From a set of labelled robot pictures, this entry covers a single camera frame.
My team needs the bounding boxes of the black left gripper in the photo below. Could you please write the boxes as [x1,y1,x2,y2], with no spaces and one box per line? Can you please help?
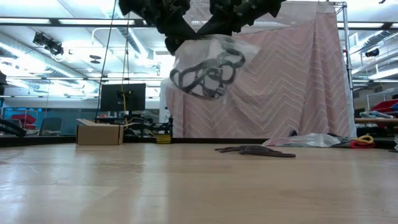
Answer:
[119,0,198,55]

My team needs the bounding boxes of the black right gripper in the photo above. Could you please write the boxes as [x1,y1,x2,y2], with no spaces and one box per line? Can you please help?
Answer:
[197,0,287,37]

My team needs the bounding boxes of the wide black rubber band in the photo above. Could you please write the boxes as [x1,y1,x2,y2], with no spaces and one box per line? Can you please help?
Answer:
[169,57,220,100]
[198,46,247,94]

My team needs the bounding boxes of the black computer monitor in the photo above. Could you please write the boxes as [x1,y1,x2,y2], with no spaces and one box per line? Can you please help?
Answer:
[99,83,147,112]

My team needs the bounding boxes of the black desk with equipment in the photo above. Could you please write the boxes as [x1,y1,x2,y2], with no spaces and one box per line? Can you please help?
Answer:
[96,113,174,138]

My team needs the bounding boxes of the black spool yellow winding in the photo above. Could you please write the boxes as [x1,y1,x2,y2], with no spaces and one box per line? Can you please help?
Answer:
[155,134,173,145]

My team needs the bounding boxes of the pink chevron cloth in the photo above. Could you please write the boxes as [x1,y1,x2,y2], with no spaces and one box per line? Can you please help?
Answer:
[164,0,358,139]

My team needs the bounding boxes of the black ceiling spotlight cluster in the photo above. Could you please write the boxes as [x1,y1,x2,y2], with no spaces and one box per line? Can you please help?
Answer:
[32,31,65,57]

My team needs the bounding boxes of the small open cardboard box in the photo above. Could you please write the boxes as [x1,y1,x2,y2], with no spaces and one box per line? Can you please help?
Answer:
[76,118,125,146]

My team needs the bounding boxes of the metal garment rack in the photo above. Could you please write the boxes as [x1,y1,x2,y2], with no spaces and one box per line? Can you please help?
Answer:
[329,1,355,138]

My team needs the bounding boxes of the grey office chair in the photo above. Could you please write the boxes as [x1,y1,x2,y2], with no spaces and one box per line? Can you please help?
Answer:
[38,117,63,137]

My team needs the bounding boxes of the dark gray bundle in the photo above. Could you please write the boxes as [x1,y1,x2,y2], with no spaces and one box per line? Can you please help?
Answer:
[328,133,355,147]

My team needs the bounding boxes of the pale folded cloth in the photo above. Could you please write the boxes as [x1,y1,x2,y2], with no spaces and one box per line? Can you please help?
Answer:
[359,110,395,120]

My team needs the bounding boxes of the thick yellow band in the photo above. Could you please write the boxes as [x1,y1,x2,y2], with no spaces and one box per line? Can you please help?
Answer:
[356,134,375,144]

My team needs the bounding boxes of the wooden workbench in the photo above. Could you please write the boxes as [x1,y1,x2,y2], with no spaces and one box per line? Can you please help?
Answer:
[354,117,398,138]

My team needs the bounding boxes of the red storage bins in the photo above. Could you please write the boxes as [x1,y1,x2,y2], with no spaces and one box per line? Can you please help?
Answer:
[369,98,398,114]

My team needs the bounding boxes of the thick red band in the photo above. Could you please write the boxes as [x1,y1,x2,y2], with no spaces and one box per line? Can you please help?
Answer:
[348,139,376,149]

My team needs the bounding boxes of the black hanging cable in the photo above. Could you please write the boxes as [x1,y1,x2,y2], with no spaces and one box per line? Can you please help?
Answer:
[94,0,118,123]
[120,12,134,125]

